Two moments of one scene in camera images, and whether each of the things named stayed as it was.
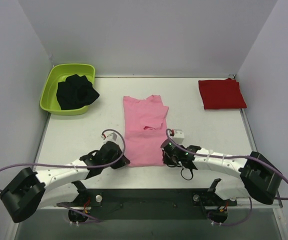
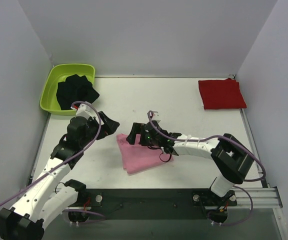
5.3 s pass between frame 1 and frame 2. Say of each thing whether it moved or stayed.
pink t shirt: moved
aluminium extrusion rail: stayed
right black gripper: moved
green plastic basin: stayed
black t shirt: stayed
